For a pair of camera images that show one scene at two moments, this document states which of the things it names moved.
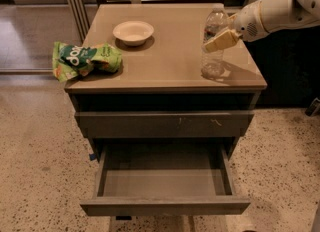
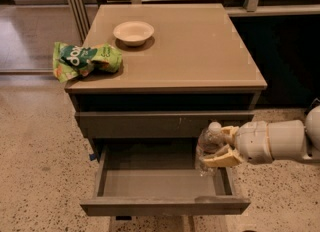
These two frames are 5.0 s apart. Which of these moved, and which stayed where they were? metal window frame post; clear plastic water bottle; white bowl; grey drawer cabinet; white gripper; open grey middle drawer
Moved: white gripper; clear plastic water bottle
Stayed: open grey middle drawer; white bowl; metal window frame post; grey drawer cabinet
